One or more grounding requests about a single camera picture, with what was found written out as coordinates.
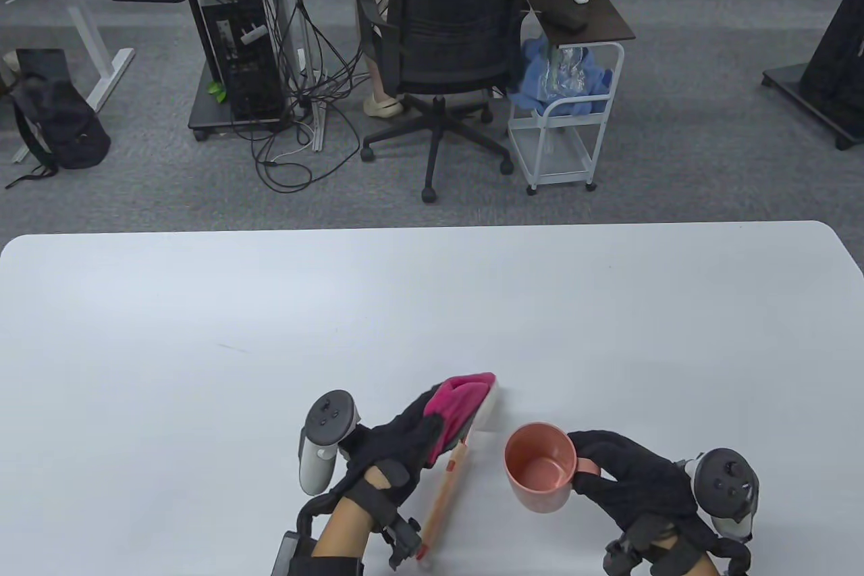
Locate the person's right hand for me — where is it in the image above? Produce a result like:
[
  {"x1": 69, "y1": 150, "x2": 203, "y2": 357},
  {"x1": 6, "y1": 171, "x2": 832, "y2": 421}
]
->
[{"x1": 567, "y1": 429, "x2": 699, "y2": 529}]

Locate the black mesh office chair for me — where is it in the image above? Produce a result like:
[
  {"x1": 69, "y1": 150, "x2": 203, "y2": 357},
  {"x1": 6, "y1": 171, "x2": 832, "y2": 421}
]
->
[{"x1": 356, "y1": 0, "x2": 546, "y2": 204}]

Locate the magenta cleaning cloth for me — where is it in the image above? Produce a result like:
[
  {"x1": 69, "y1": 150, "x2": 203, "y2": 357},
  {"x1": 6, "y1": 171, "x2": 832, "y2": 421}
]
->
[{"x1": 423, "y1": 372, "x2": 497, "y2": 469}]

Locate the white desk with metal legs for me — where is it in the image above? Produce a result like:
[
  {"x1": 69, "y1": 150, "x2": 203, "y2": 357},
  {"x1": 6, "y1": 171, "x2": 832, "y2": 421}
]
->
[{"x1": 0, "y1": 0, "x2": 136, "y2": 165}]

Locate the black panel on wheeled base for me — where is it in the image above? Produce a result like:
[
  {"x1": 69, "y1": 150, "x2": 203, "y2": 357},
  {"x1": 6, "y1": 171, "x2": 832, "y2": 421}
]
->
[{"x1": 761, "y1": 0, "x2": 864, "y2": 150}]

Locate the wooden sponge cup brush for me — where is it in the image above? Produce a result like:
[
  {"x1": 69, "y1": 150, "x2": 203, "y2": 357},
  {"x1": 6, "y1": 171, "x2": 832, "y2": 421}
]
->
[{"x1": 415, "y1": 382, "x2": 502, "y2": 561}]

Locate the beige slipper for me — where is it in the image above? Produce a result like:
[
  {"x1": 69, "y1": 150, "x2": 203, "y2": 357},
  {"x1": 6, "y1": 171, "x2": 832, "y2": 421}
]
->
[{"x1": 363, "y1": 93, "x2": 406, "y2": 117}]

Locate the person's left forearm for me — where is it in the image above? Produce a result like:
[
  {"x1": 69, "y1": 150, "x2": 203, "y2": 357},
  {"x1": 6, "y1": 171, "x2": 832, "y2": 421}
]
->
[{"x1": 312, "y1": 495, "x2": 375, "y2": 563}]

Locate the black oblong case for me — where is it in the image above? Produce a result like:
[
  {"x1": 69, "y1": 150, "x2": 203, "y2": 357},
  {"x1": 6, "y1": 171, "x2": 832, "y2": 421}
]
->
[{"x1": 543, "y1": 10, "x2": 587, "y2": 33}]

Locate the black rolling computer stand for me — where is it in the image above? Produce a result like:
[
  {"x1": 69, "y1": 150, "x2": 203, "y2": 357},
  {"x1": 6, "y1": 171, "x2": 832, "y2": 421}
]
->
[{"x1": 188, "y1": 56, "x2": 298, "y2": 141}]

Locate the bundle of black cables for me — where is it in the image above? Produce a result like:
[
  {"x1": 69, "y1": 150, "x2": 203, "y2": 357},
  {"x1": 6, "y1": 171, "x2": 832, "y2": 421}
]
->
[{"x1": 229, "y1": 0, "x2": 362, "y2": 193}]

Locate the blue crumpled cloth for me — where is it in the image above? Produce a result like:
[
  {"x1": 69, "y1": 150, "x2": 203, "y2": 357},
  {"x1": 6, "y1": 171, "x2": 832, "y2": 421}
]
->
[{"x1": 508, "y1": 36, "x2": 614, "y2": 117}]

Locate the white cart with dark top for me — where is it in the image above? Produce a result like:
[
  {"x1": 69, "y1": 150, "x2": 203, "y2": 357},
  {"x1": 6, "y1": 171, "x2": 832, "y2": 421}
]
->
[{"x1": 508, "y1": 0, "x2": 637, "y2": 195}]

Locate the black backpack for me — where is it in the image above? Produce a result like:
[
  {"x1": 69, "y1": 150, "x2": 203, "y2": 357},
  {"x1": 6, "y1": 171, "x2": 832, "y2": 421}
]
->
[{"x1": 5, "y1": 49, "x2": 112, "y2": 188}]

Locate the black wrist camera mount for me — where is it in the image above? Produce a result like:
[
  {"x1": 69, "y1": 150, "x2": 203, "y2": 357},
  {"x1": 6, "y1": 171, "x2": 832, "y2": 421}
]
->
[
  {"x1": 270, "y1": 481, "x2": 423, "y2": 576},
  {"x1": 603, "y1": 515, "x2": 753, "y2": 576}
]

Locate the clear plastic bag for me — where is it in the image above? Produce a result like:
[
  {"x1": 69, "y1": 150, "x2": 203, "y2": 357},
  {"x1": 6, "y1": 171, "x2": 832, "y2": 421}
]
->
[{"x1": 550, "y1": 46, "x2": 595, "y2": 94}]

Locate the black computer tower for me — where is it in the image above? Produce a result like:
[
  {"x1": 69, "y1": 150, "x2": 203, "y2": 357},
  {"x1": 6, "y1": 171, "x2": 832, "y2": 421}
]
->
[{"x1": 192, "y1": 0, "x2": 288, "y2": 124}]

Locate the person's right forearm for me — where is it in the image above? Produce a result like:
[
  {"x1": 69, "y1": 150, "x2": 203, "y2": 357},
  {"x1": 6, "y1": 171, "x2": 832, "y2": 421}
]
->
[{"x1": 651, "y1": 532, "x2": 716, "y2": 576}]

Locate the person's left hand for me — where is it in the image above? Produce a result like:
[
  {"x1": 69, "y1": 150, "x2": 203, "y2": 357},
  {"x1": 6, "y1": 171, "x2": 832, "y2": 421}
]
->
[{"x1": 331, "y1": 389, "x2": 446, "y2": 516}]

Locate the pink water cup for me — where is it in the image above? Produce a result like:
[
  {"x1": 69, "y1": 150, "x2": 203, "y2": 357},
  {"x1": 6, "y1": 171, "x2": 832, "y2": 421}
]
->
[{"x1": 504, "y1": 423, "x2": 601, "y2": 515}]

